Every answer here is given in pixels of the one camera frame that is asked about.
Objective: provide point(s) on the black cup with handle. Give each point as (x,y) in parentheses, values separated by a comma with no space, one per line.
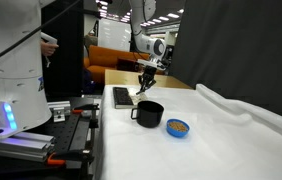
(147,114)

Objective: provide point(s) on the person's hand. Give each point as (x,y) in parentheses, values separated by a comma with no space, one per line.
(48,49)

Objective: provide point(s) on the orange handled clamp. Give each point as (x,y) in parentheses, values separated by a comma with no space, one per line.
(88,112)
(83,156)

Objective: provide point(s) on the white handheld controller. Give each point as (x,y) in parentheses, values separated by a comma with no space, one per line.
(51,40)

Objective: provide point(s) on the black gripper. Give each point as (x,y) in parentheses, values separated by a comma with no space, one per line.
(148,75)

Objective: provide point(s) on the orange handled clamp far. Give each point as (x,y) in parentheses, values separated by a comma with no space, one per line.
(88,112)

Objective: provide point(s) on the blue bowl of cereal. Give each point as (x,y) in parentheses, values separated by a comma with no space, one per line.
(177,128)

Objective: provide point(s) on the small aluminium bracket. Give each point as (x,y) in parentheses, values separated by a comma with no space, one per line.
(60,110)

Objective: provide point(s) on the orange sofa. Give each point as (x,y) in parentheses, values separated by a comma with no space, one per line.
(100,59)

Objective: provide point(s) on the orange handled clamp near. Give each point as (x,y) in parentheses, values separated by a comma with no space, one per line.
(83,156)

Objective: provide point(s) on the black perforated mounting board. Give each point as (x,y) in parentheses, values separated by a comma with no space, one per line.
(70,134)

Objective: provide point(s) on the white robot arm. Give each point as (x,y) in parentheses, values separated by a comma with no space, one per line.
(23,103)

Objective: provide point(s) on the white whiteboard panel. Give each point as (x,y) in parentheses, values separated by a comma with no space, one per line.
(114,35)

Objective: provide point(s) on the dark grey curtain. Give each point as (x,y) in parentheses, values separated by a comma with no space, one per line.
(234,47)

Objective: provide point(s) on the aluminium extrusion rail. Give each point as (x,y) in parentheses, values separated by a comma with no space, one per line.
(27,146)

